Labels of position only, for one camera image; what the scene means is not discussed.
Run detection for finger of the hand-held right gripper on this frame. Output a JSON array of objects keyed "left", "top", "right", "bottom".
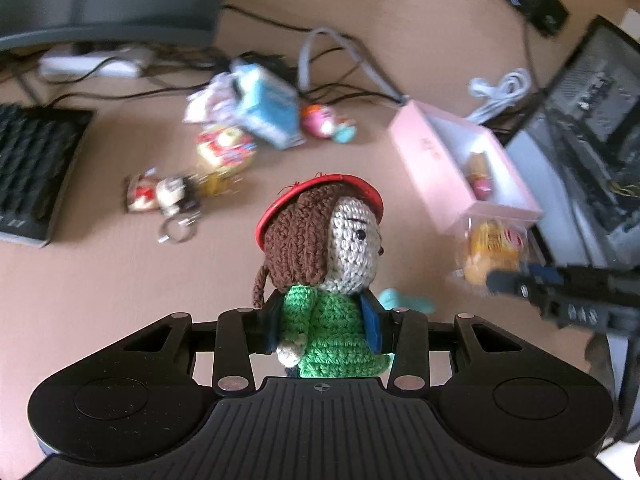
[{"left": 487, "top": 264, "right": 563, "bottom": 311}]

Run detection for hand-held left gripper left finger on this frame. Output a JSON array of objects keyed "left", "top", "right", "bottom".
[{"left": 125, "top": 294, "right": 285, "bottom": 397}]

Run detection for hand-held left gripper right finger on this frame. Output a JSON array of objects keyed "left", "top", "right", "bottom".
[{"left": 361, "top": 297, "right": 521, "bottom": 394}]

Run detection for crochet doll with red hat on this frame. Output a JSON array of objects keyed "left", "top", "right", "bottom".
[{"left": 251, "top": 172, "right": 393, "bottom": 380}]

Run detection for pink box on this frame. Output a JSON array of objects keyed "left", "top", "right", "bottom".
[{"left": 387, "top": 99, "right": 543, "bottom": 236}]

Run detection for opera figure keychain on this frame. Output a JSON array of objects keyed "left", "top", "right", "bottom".
[{"left": 124, "top": 170, "right": 203, "bottom": 246}]

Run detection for pink egg toy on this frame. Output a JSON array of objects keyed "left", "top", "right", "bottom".
[{"left": 300, "top": 104, "right": 337, "bottom": 138}]

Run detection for blue packet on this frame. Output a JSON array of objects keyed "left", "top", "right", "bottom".
[{"left": 232, "top": 62, "right": 303, "bottom": 150}]

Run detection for pink and white packet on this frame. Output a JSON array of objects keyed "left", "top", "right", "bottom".
[{"left": 184, "top": 72, "right": 241, "bottom": 126}]

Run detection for teal plastic piece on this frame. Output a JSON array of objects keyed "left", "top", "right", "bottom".
[{"left": 377, "top": 287, "right": 436, "bottom": 316}]

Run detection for small pink toy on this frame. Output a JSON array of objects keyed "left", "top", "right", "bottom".
[{"left": 467, "top": 152, "right": 497, "bottom": 202}]

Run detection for small yellow toy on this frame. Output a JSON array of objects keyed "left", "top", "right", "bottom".
[{"left": 197, "top": 171, "right": 238, "bottom": 197}]

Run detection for red and yellow round packet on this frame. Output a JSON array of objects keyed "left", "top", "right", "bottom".
[{"left": 196, "top": 126, "right": 258, "bottom": 173}]

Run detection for black keyboard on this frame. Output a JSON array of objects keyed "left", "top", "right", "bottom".
[{"left": 0, "top": 102, "right": 96, "bottom": 248}]

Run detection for white power strip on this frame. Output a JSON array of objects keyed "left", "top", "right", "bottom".
[{"left": 39, "top": 45, "right": 153, "bottom": 80}]

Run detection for white power cable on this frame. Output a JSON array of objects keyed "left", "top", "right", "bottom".
[{"left": 467, "top": 69, "right": 533, "bottom": 123}]

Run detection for grey cable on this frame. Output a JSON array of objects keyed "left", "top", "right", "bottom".
[{"left": 297, "top": 27, "right": 406, "bottom": 106}]

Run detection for black cable bundle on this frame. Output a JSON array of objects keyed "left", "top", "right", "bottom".
[{"left": 50, "top": 4, "right": 401, "bottom": 108}]

